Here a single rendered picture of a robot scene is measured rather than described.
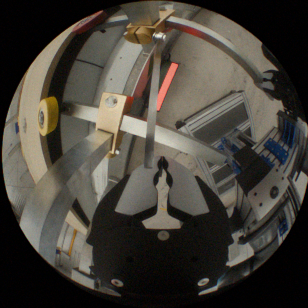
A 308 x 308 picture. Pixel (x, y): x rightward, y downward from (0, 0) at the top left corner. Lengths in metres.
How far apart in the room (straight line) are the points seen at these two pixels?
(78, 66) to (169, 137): 0.35
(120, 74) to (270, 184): 0.58
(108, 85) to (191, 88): 0.80
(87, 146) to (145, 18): 0.22
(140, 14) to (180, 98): 0.94
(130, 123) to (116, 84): 0.26
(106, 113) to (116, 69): 0.28
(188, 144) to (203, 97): 0.92
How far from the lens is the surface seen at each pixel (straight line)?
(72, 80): 0.36
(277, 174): 0.33
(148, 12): 0.17
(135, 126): 0.19
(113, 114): 0.19
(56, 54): 0.30
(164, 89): 0.30
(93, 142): 0.16
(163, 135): 0.19
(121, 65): 0.44
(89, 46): 0.39
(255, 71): 0.27
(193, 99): 1.05
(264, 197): 0.28
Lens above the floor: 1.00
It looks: 60 degrees down
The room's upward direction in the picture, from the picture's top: 175 degrees counter-clockwise
